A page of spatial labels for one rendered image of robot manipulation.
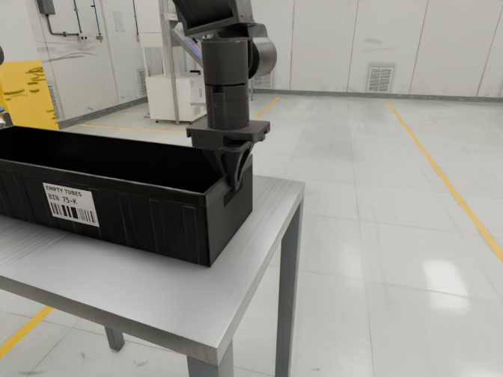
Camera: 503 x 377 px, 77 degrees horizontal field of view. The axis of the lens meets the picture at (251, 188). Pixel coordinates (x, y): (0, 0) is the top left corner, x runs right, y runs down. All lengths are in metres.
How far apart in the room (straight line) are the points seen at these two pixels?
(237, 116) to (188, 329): 0.26
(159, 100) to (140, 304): 4.39
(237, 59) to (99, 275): 0.33
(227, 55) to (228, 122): 0.08
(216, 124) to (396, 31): 6.86
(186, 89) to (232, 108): 4.11
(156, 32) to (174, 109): 0.97
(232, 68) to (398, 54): 6.87
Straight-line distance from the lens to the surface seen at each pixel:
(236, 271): 0.45
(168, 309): 0.41
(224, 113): 0.41
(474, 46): 7.52
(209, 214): 0.41
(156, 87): 4.72
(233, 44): 0.40
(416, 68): 7.31
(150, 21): 4.68
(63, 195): 0.56
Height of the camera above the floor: 1.09
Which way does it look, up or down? 25 degrees down
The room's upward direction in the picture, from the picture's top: straight up
